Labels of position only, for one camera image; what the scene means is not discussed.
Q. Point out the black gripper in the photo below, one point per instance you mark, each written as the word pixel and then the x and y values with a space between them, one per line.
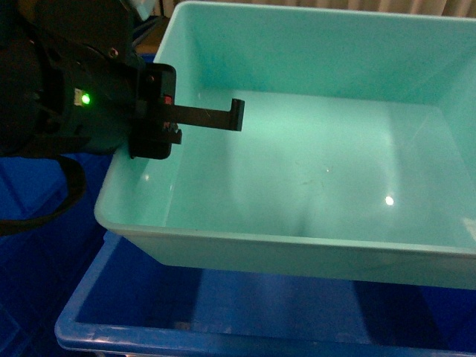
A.
pixel 153 133

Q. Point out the light teal plastic bin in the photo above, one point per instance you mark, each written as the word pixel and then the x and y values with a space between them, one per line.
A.
pixel 356 158

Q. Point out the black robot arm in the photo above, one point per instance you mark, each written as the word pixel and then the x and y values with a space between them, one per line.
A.
pixel 71 81

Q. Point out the blue crate stack left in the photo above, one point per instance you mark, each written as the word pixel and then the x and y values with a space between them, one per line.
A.
pixel 40 269

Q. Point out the blue crate with cardboard lid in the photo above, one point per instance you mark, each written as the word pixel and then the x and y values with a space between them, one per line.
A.
pixel 146 58

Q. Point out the large blue plastic tub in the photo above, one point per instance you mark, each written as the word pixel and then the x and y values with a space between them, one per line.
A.
pixel 128 304

